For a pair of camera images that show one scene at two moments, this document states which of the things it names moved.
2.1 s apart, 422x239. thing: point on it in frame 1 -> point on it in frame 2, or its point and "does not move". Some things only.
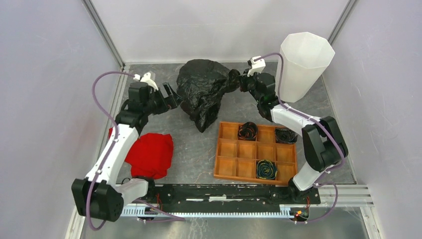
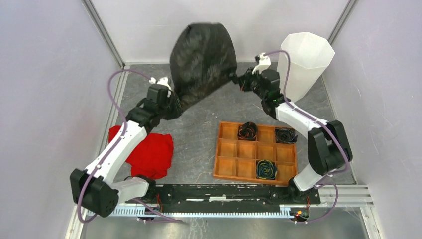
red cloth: (151, 155) does not move
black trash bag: (201, 84) -> (202, 58)
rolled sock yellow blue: (266, 169) does not move
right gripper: (244, 79) does not move
